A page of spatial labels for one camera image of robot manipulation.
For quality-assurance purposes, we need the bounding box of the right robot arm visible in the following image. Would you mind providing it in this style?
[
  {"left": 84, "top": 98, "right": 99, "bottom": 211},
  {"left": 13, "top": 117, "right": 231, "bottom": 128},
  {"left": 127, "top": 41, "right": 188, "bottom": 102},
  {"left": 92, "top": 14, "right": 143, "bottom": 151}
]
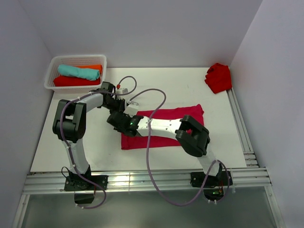
[{"left": 107, "top": 111, "right": 223, "bottom": 185}]

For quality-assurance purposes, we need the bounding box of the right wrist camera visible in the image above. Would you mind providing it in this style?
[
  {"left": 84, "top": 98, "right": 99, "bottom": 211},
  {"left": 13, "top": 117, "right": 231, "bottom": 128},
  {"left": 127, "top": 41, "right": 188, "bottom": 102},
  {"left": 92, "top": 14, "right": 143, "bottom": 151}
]
[{"left": 123, "top": 101, "right": 139, "bottom": 117}]

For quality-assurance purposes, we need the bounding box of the teal rolled t shirt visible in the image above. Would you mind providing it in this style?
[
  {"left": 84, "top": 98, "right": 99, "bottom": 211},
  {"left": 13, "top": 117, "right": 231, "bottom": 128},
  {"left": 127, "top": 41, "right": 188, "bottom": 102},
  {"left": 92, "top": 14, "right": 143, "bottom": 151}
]
[{"left": 57, "top": 65, "right": 101, "bottom": 81}]

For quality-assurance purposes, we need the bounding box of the orange rolled t shirt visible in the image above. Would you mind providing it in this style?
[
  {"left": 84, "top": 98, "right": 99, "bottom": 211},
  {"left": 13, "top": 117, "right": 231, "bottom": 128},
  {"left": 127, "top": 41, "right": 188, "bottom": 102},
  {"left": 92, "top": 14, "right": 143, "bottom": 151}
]
[{"left": 77, "top": 65, "right": 103, "bottom": 72}]

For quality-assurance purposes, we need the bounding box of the white plastic basket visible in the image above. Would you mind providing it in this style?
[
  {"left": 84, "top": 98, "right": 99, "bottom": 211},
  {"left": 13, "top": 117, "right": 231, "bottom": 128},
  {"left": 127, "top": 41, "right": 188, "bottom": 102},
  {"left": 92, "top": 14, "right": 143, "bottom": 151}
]
[{"left": 44, "top": 55, "right": 107, "bottom": 94}]

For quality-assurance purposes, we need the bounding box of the red rolled t shirt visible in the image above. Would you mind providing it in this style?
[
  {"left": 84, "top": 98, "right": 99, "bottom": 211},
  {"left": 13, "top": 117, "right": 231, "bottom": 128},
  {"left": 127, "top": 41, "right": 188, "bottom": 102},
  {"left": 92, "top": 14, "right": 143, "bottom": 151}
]
[{"left": 53, "top": 76, "right": 101, "bottom": 86}]

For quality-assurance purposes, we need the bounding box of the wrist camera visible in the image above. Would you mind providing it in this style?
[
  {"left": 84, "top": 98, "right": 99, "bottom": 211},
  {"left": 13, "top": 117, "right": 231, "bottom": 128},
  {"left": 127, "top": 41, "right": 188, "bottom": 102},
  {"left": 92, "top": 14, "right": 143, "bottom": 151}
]
[
  {"left": 123, "top": 101, "right": 139, "bottom": 117},
  {"left": 115, "top": 84, "right": 128, "bottom": 95}
]

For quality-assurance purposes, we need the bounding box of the red crumpled t shirt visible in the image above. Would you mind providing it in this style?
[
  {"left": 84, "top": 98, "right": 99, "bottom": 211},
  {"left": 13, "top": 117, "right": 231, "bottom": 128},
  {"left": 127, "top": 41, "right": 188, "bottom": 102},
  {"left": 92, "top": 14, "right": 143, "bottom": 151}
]
[{"left": 205, "top": 63, "right": 232, "bottom": 94}]

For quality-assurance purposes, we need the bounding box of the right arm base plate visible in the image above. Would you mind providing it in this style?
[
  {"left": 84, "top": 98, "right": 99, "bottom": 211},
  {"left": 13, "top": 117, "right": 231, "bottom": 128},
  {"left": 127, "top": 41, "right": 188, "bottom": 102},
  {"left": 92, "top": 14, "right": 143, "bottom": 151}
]
[{"left": 190, "top": 170, "right": 235, "bottom": 188}]

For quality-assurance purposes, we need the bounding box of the aluminium front rail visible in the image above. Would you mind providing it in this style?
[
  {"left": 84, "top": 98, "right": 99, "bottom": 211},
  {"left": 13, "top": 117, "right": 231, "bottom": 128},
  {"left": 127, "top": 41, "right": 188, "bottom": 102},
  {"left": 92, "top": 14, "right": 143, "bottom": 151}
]
[{"left": 21, "top": 168, "right": 272, "bottom": 195}]

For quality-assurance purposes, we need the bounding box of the aluminium side rail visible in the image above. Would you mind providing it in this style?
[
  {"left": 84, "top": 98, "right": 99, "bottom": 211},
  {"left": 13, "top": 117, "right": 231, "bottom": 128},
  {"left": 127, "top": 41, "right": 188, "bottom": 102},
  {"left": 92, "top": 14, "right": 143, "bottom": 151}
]
[{"left": 227, "top": 89, "right": 260, "bottom": 168}]

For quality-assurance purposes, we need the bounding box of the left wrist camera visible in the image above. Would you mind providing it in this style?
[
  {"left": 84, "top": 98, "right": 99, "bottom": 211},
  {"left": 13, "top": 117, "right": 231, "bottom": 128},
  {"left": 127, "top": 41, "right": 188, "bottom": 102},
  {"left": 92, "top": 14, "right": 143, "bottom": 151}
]
[{"left": 115, "top": 84, "right": 128, "bottom": 95}]

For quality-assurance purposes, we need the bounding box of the pink t shirt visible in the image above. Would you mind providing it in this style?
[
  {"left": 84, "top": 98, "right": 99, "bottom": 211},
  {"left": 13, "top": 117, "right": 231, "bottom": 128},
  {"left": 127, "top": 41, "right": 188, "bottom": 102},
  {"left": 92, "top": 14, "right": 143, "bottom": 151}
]
[{"left": 121, "top": 104, "right": 204, "bottom": 150}]

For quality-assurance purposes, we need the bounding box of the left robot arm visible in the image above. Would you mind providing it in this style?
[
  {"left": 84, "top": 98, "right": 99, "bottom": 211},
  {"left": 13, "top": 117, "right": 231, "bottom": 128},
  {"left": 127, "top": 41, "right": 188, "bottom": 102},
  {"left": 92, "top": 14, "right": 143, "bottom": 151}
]
[{"left": 52, "top": 82, "right": 128, "bottom": 190}]

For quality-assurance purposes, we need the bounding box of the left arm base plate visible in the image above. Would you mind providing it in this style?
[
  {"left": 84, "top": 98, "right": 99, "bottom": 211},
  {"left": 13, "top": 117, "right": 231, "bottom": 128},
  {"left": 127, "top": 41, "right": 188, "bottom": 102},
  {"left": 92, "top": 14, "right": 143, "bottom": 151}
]
[{"left": 64, "top": 174, "right": 108, "bottom": 191}]

